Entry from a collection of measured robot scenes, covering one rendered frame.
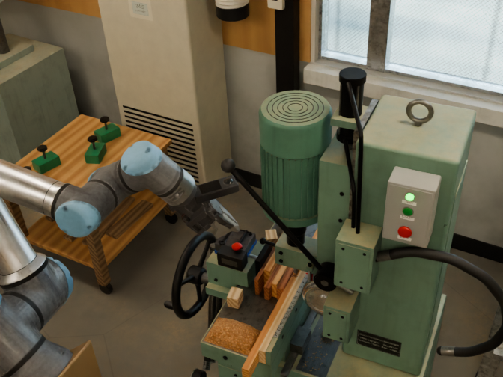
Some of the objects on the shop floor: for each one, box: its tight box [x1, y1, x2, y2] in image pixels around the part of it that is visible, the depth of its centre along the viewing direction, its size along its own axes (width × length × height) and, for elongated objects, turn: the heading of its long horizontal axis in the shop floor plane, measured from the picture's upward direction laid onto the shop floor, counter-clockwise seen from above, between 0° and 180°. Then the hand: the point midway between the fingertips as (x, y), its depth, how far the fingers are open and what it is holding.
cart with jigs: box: [2, 114, 178, 295], centre depth 327 cm, size 66×57×64 cm
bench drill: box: [0, 0, 79, 164], centre depth 358 cm, size 48×62×158 cm
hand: (237, 226), depth 175 cm, fingers closed
